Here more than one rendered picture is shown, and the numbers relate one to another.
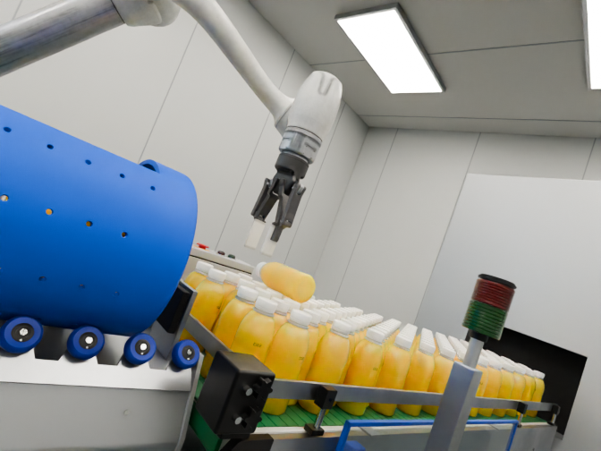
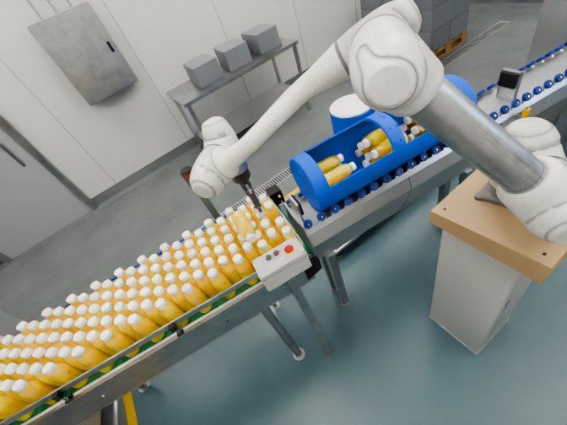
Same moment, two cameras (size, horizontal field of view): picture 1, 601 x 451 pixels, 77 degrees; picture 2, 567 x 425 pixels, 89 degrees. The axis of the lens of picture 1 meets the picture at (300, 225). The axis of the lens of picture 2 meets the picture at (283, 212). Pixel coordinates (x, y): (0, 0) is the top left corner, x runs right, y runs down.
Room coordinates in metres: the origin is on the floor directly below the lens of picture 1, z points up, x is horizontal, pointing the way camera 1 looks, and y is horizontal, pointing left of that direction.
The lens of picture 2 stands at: (1.62, 0.61, 1.97)
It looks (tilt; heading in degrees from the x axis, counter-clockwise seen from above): 44 degrees down; 210
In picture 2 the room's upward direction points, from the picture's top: 23 degrees counter-clockwise
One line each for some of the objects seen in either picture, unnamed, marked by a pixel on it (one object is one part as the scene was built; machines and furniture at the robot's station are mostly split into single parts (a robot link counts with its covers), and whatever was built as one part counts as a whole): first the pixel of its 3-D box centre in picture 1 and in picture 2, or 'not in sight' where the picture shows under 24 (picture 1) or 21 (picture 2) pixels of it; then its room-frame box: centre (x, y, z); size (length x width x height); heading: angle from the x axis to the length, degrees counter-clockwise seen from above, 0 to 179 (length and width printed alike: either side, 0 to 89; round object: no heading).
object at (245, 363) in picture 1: (232, 394); (275, 196); (0.57, 0.00, 0.95); 0.10 x 0.07 x 0.10; 39
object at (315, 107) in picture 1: (315, 107); (220, 142); (0.87, 0.07, 1.52); 0.13 x 0.11 x 0.16; 5
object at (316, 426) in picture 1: (321, 409); not in sight; (0.67, -0.15, 0.94); 0.03 x 0.02 x 0.08; 129
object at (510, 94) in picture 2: not in sight; (507, 85); (-0.14, 1.20, 1.00); 0.10 x 0.04 x 0.15; 39
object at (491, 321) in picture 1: (484, 319); not in sight; (0.66, -0.36, 1.18); 0.06 x 0.06 x 0.05
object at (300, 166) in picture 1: (287, 176); (242, 179); (0.86, 0.07, 1.34); 0.08 x 0.07 x 0.09; 39
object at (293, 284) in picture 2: not in sight; (312, 320); (1.05, 0.19, 0.50); 0.04 x 0.04 x 1.00; 39
